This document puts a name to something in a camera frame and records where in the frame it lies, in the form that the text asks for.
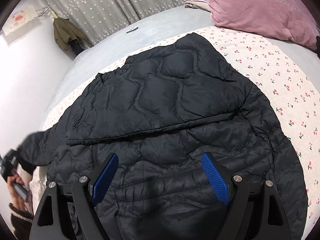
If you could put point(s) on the folded beige blanket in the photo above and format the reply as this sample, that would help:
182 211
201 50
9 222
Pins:
196 5

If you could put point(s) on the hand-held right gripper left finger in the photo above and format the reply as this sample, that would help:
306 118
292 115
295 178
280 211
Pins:
103 180

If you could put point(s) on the pink velvet pillow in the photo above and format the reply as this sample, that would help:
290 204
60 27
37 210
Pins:
250 5

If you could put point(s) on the grey star print curtain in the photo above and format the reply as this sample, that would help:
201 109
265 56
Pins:
112 2

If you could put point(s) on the white embroidered wall cloth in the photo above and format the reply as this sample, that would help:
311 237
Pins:
21 22

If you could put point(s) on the black quilted puffer jacket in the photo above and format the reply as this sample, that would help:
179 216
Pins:
175 100

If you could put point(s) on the white cherry print sheet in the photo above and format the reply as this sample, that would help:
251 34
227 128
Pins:
275 62

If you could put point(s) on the person's left hand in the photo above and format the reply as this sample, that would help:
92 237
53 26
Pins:
15 192

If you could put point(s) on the small white remote control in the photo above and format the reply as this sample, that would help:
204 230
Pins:
132 30

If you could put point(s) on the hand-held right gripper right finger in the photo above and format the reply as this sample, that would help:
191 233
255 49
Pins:
216 177

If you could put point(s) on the grey bed sheet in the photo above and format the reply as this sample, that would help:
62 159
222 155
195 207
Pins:
112 47

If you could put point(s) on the black hanging garment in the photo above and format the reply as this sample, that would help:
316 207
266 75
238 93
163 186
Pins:
77 47

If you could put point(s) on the olive green hanging jacket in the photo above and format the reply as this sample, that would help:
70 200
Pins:
65 32

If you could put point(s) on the person's left forearm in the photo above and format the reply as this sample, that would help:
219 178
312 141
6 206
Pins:
21 217

